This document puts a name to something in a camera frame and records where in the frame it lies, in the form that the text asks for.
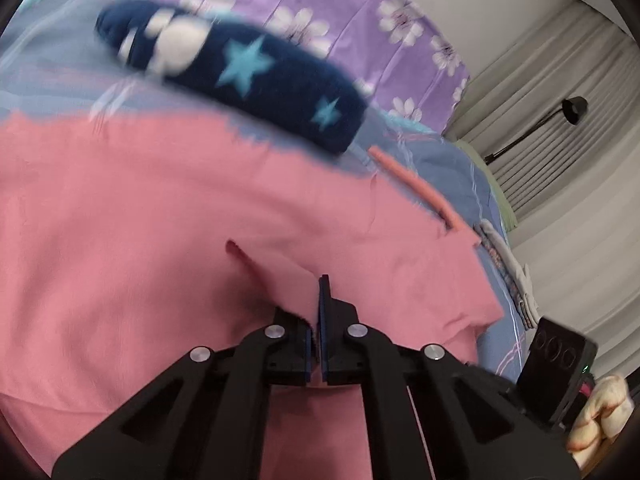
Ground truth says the blue printed bed sheet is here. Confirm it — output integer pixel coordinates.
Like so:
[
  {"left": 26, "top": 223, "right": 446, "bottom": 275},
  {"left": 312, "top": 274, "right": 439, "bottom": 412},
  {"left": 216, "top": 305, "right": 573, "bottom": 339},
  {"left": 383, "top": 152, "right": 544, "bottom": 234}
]
[{"left": 0, "top": 0, "right": 532, "bottom": 377}]

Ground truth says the beige curtain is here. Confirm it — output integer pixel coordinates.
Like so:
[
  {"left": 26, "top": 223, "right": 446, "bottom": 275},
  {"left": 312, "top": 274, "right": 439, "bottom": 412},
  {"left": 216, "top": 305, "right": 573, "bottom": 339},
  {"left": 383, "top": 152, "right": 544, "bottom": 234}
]
[{"left": 444, "top": 0, "right": 640, "bottom": 348}]

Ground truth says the folded coral cloth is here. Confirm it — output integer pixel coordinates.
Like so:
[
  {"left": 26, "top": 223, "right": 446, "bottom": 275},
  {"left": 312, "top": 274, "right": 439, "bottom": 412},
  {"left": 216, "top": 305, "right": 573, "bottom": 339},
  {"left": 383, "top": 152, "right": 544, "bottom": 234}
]
[{"left": 369, "top": 146, "right": 467, "bottom": 234}]

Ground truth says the purple floral pillow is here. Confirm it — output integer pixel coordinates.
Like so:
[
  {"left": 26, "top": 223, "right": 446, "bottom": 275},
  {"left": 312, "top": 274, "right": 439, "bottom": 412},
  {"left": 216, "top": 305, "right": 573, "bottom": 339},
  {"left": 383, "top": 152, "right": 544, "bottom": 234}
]
[{"left": 125, "top": 0, "right": 472, "bottom": 134}]

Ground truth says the navy star print plush blanket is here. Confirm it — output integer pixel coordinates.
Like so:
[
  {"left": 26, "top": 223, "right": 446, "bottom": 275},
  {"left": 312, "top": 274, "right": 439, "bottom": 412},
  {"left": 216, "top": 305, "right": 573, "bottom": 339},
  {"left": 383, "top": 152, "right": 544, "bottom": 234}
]
[{"left": 95, "top": 0, "right": 369, "bottom": 156}]

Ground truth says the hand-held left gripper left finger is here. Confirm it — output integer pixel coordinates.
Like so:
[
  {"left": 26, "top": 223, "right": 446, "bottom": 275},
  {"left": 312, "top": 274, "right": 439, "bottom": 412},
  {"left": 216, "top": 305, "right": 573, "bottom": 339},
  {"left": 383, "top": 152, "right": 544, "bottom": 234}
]
[{"left": 52, "top": 306, "right": 315, "bottom": 480}]

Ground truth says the folded patterned cloth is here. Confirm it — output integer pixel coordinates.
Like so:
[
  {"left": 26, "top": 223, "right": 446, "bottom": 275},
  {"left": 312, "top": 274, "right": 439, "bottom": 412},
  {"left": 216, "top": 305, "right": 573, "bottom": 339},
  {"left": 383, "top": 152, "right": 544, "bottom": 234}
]
[{"left": 472, "top": 220, "right": 542, "bottom": 330}]

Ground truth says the black floor lamp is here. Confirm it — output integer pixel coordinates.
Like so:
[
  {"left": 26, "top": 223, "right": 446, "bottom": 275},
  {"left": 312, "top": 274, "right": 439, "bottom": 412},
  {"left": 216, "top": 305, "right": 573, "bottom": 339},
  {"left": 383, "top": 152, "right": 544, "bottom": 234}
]
[{"left": 482, "top": 96, "right": 589, "bottom": 164}]

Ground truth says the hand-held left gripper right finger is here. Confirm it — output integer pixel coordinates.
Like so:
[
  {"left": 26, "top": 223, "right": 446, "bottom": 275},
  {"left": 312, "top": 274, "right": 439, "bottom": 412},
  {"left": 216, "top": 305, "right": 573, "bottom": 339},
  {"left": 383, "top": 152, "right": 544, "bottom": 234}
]
[{"left": 318, "top": 274, "right": 582, "bottom": 480}]

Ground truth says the green sheet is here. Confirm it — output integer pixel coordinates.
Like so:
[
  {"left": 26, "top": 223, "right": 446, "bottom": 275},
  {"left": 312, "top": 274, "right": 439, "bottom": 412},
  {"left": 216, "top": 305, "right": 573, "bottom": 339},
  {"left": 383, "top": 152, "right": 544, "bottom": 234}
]
[{"left": 452, "top": 140, "right": 519, "bottom": 232}]

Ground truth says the pink garment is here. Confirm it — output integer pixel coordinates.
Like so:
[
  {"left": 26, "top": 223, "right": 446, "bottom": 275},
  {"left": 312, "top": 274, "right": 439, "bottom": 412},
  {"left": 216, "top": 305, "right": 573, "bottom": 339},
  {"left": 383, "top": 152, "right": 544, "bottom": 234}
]
[{"left": 0, "top": 110, "right": 505, "bottom": 480}]

